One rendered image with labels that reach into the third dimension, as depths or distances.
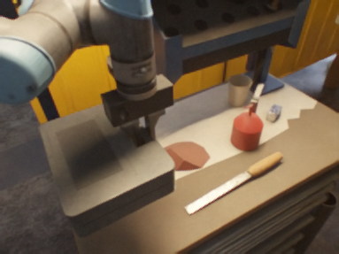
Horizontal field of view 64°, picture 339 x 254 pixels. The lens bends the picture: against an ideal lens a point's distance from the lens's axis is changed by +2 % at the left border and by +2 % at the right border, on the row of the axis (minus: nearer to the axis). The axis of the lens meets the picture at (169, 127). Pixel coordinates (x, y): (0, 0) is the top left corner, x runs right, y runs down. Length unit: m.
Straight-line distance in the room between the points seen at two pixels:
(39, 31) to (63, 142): 0.27
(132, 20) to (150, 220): 0.46
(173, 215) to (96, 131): 0.28
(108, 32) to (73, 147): 0.24
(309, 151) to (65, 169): 0.67
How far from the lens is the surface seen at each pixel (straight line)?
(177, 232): 0.66
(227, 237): 0.77
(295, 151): 0.88
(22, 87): 0.33
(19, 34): 0.36
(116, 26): 0.42
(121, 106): 0.48
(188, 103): 0.99
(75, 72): 1.55
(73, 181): 0.50
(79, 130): 0.59
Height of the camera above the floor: 1.54
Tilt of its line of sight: 42 degrees down
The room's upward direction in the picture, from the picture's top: 3 degrees counter-clockwise
